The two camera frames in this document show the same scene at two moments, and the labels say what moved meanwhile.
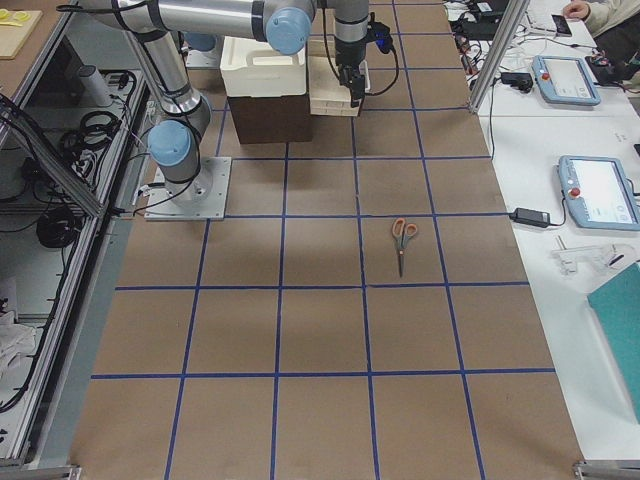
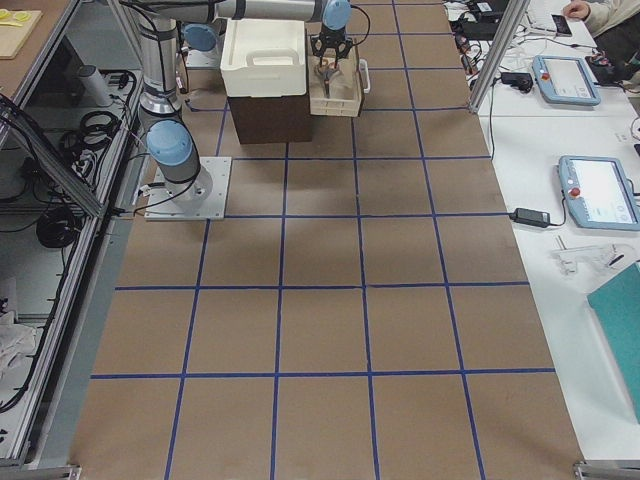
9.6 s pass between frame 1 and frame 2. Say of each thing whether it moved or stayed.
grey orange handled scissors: moved
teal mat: stayed
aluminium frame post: stayed
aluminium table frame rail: stayed
